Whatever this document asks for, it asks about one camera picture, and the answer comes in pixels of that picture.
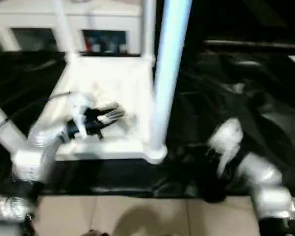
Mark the dark robot lower body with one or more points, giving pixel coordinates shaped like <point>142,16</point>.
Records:
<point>96,233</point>

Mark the dark metal rod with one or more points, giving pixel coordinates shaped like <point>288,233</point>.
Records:
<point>255,45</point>

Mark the black work mat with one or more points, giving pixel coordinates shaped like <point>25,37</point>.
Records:
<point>236,110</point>

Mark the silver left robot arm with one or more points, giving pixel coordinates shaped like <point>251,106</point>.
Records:
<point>46,132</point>

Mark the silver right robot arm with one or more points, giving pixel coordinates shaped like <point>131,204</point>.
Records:
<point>268,177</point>

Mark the white glass-door cabinet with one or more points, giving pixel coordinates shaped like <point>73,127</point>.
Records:
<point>100,19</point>

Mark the white table frame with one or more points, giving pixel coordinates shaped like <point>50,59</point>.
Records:
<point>108,73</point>

